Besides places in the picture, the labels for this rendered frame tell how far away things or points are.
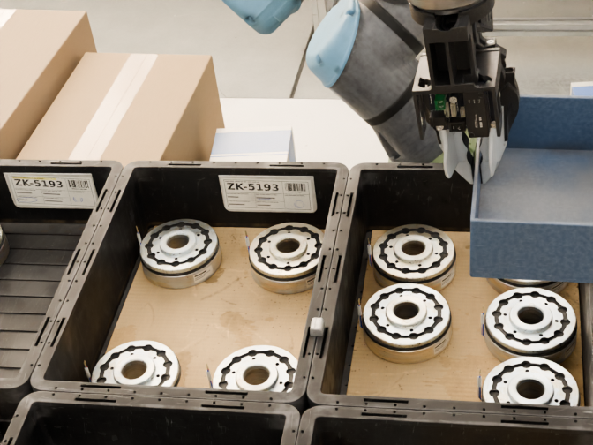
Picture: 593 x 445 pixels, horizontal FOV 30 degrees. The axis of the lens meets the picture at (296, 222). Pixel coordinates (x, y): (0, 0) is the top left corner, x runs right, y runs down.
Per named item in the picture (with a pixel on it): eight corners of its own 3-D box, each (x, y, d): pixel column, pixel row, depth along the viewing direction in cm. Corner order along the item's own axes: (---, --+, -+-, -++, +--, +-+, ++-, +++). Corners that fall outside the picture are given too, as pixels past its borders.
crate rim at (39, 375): (130, 174, 148) (126, 160, 147) (351, 177, 143) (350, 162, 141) (30, 404, 118) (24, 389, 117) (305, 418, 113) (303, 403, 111)
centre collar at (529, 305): (506, 305, 128) (506, 300, 128) (549, 302, 128) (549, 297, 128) (511, 335, 125) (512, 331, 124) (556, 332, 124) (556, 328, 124)
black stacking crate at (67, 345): (145, 229, 154) (128, 164, 147) (356, 233, 149) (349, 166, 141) (55, 459, 125) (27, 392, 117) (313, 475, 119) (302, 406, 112)
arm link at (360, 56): (351, 109, 167) (286, 50, 162) (412, 42, 165) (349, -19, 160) (370, 130, 156) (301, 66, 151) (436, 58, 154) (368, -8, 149)
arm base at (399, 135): (400, 131, 174) (356, 91, 170) (474, 76, 166) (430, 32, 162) (394, 188, 162) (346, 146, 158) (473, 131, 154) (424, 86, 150)
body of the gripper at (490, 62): (417, 147, 98) (397, 28, 90) (429, 92, 104) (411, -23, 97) (505, 143, 96) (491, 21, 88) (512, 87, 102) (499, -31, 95)
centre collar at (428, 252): (394, 238, 139) (393, 234, 139) (432, 237, 139) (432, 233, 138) (393, 265, 136) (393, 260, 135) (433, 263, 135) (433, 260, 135)
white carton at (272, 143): (225, 173, 180) (216, 128, 175) (297, 170, 179) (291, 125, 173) (207, 255, 165) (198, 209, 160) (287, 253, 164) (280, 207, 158)
